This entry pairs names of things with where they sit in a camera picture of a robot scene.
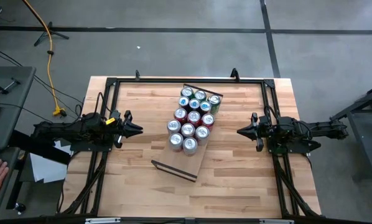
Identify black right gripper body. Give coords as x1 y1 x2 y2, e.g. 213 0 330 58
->
251 112 280 152

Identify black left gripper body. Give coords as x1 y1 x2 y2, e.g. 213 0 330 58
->
111 110 133 149

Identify silver can with red circle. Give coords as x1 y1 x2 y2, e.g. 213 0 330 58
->
166 119 182 135

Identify plain silver soda can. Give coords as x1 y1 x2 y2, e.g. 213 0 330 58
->
168 132 185 152

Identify silver can with red lettering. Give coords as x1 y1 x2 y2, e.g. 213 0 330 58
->
194 125 211 146

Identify white paper sheets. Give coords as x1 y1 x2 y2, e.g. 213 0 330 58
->
29 139 72 184

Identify grey side table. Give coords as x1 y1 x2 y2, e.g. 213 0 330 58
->
0 65 37 152

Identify black tripod stand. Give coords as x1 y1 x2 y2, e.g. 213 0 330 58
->
33 21 70 47

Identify black clamp tool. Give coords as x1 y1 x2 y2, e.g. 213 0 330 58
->
0 77 22 97

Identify black table frame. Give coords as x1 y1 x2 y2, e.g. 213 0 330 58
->
58 76 322 218

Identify yellow extension cord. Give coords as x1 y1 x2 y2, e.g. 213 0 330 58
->
21 0 67 118

